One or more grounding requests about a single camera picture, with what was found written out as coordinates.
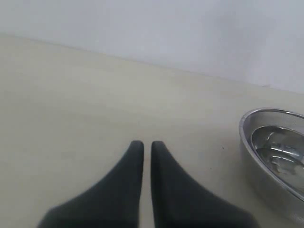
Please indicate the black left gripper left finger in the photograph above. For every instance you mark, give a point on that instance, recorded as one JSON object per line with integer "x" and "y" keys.
{"x": 113, "y": 202}

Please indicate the small stainless steel bowl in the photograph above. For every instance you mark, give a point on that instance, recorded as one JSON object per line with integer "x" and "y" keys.
{"x": 282, "y": 151}

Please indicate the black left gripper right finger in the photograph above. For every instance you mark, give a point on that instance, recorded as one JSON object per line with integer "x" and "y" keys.
{"x": 180, "y": 202}

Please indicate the steel mesh strainer basket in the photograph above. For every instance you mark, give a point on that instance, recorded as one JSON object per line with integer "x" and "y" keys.
{"x": 276, "y": 193}

